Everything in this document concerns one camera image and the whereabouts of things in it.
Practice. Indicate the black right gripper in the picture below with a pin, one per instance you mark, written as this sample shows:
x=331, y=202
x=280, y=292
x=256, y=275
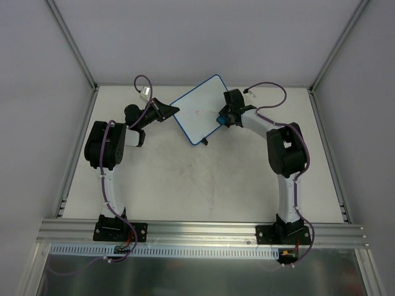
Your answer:
x=231, y=110

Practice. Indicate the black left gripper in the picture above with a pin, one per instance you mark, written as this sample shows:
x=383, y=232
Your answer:
x=158, y=109

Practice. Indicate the blue whiteboard eraser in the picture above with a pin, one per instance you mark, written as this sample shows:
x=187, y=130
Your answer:
x=221, y=120

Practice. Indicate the blue framed whiteboard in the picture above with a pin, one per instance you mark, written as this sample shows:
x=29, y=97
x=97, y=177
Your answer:
x=199, y=109

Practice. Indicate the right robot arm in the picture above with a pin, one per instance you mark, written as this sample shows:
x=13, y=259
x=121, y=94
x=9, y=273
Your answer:
x=288, y=156

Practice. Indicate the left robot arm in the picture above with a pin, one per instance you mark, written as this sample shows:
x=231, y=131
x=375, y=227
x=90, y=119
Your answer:
x=106, y=144

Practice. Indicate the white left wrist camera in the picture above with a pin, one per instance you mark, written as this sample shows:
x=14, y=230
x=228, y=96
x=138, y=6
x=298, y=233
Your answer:
x=145, y=93

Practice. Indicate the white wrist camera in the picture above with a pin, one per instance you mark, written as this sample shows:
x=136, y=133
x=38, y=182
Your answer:
x=145, y=93
x=251, y=94

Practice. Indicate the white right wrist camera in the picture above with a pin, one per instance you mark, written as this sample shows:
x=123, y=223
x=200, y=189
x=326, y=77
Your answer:
x=251, y=94

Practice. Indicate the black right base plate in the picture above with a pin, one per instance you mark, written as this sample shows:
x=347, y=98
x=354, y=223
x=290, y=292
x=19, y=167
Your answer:
x=267, y=235

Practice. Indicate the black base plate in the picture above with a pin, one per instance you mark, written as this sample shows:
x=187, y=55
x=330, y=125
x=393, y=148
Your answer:
x=121, y=235
x=267, y=235

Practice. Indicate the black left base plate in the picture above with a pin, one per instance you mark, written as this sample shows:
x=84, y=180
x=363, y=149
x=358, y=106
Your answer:
x=121, y=235

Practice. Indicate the right aluminium frame post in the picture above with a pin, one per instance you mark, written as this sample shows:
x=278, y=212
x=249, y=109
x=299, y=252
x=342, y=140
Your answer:
x=346, y=31

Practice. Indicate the aluminium frame post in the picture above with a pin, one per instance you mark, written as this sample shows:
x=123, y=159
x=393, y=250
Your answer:
x=66, y=33
x=346, y=31

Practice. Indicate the white slotted cable duct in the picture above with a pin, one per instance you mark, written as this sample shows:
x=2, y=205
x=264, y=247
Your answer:
x=165, y=251

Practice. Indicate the left aluminium frame post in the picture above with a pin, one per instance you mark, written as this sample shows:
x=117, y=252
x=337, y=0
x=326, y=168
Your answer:
x=66, y=33

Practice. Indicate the aluminium front rail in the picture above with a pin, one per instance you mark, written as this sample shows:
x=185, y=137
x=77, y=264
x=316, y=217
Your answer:
x=208, y=234

